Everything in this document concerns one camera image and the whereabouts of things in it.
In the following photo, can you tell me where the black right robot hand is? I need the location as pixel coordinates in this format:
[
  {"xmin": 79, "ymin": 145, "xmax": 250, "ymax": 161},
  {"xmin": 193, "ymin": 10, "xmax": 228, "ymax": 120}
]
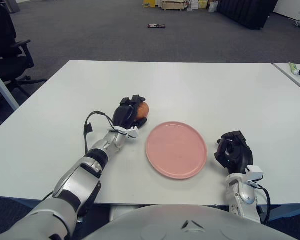
[{"xmin": 213, "ymin": 129, "xmax": 254, "ymax": 175}]

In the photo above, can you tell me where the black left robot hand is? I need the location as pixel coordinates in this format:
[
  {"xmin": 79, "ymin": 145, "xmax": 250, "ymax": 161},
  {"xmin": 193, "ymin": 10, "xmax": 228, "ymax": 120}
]
[{"xmin": 112, "ymin": 94, "xmax": 151, "ymax": 131}]

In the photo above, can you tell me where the red yellow apple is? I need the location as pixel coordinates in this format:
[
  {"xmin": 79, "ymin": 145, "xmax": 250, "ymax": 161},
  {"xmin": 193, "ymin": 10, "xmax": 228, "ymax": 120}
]
[{"xmin": 136, "ymin": 101, "xmax": 150, "ymax": 120}]

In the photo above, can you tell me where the pink round plate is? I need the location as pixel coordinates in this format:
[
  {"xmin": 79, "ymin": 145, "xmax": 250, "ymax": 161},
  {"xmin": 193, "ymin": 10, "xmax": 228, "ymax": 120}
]
[{"xmin": 145, "ymin": 121, "xmax": 208, "ymax": 181}]

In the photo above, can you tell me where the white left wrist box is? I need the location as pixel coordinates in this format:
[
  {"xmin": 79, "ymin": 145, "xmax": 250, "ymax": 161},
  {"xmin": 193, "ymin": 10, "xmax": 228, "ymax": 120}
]
[{"xmin": 114, "ymin": 125, "xmax": 140, "ymax": 140}]

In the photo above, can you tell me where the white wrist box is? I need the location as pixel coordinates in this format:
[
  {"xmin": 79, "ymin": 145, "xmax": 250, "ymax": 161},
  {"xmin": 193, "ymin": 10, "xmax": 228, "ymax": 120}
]
[
  {"xmin": 114, "ymin": 125, "xmax": 140, "ymax": 140},
  {"xmin": 244, "ymin": 164, "xmax": 265, "ymax": 182}
]

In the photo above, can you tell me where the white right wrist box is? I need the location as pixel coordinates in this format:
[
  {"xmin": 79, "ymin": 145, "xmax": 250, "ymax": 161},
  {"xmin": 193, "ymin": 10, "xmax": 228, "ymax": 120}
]
[{"xmin": 244, "ymin": 164, "xmax": 265, "ymax": 182}]

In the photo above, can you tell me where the small black floor object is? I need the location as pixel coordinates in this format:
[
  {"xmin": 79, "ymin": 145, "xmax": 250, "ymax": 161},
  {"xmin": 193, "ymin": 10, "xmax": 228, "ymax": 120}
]
[{"xmin": 146, "ymin": 23, "xmax": 167, "ymax": 30}]

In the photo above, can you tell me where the grey robot torso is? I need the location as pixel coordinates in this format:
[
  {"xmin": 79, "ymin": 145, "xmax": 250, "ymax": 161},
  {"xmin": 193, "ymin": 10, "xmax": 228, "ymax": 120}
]
[{"xmin": 72, "ymin": 204, "xmax": 298, "ymax": 240}]

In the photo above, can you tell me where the wooden crate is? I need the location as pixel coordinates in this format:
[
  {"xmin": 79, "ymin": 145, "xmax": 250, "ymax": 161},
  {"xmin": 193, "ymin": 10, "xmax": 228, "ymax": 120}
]
[{"xmin": 161, "ymin": 0, "xmax": 186, "ymax": 11}]

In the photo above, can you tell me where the grey slanted table leg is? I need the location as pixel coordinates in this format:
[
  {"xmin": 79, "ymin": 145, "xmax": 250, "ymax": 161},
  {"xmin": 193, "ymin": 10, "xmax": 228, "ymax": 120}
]
[{"xmin": 0, "ymin": 61, "xmax": 20, "ymax": 112}]

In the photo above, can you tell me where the stack of white boxes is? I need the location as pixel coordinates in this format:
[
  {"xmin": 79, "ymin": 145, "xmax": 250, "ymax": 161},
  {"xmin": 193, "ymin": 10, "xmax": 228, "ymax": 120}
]
[{"xmin": 186, "ymin": 0, "xmax": 200, "ymax": 12}]

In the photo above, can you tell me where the black fabric partition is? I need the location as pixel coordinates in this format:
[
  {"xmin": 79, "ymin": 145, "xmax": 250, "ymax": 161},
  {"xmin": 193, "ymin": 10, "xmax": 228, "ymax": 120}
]
[{"xmin": 216, "ymin": 0, "xmax": 279, "ymax": 31}]

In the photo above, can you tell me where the black office chair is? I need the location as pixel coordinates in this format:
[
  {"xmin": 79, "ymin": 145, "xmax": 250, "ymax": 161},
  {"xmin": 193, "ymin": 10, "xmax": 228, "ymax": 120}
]
[{"xmin": 0, "ymin": 3, "xmax": 48, "ymax": 101}]

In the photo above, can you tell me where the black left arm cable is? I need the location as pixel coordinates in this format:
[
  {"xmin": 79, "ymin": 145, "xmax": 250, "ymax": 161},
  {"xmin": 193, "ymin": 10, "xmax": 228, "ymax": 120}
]
[{"xmin": 83, "ymin": 111, "xmax": 116, "ymax": 153}]

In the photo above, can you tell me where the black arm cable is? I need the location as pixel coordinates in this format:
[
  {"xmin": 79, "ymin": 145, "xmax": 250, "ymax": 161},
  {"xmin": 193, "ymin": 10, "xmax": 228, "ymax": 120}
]
[
  {"xmin": 254, "ymin": 182, "xmax": 272, "ymax": 225},
  {"xmin": 83, "ymin": 111, "xmax": 116, "ymax": 153}
]

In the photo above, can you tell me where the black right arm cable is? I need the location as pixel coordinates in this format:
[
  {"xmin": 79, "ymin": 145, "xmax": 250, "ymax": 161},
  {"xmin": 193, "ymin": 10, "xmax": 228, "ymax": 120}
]
[{"xmin": 254, "ymin": 182, "xmax": 272, "ymax": 225}]

